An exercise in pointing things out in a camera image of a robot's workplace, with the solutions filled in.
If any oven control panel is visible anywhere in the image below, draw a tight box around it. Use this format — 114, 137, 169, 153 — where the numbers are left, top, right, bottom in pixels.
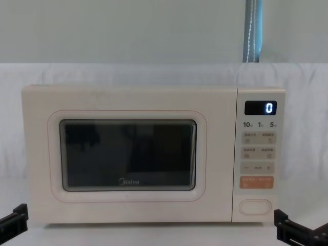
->
231, 88, 286, 222

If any cream microwave oven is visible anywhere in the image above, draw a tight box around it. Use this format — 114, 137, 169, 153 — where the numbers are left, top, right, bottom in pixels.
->
21, 84, 286, 228

